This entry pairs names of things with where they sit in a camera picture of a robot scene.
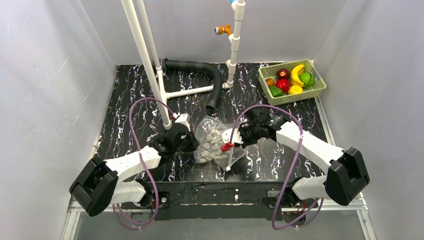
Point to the red fake fruit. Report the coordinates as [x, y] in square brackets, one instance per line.
[283, 73]

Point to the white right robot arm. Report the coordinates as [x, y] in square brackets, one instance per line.
[345, 172]

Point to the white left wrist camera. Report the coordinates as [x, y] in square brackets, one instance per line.
[183, 119]

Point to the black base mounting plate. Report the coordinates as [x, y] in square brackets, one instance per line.
[216, 200]

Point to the red fake tomato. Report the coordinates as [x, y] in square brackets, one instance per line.
[283, 84]

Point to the orange brown fake bread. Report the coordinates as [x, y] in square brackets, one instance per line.
[270, 82]

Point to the light green fake fruit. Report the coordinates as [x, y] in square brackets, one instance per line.
[307, 79]

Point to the red fake chili pepper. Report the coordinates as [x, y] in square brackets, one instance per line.
[226, 147]

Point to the orange spigot valve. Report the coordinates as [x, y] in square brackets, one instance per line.
[226, 29]

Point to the green fake pepper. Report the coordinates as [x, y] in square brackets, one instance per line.
[276, 92]

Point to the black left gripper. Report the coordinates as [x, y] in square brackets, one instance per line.
[187, 140]

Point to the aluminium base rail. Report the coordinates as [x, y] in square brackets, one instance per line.
[358, 204]

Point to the clear zip top bag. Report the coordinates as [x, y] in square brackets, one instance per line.
[212, 134]

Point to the yellow fake lemon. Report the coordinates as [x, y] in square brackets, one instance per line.
[295, 89]

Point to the pale green perforated basket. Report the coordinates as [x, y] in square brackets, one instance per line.
[311, 92]

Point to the yellow fake banana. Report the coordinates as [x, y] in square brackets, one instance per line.
[295, 72]

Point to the white PVC pipe frame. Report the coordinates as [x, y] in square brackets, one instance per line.
[154, 67]

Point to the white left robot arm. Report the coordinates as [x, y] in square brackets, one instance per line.
[106, 182]

